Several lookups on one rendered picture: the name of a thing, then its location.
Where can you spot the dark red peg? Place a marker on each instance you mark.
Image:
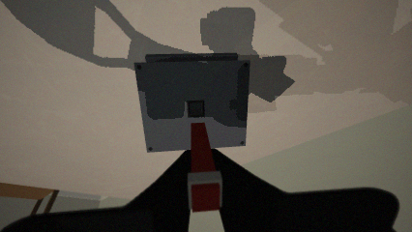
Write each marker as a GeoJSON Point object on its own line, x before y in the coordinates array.
{"type": "Point", "coordinates": [204, 182]}

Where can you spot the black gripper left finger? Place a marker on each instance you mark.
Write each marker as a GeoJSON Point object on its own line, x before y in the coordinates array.
{"type": "Point", "coordinates": [162, 207]}

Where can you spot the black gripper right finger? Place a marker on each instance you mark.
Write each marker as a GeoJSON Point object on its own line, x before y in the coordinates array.
{"type": "Point", "coordinates": [250, 204]}

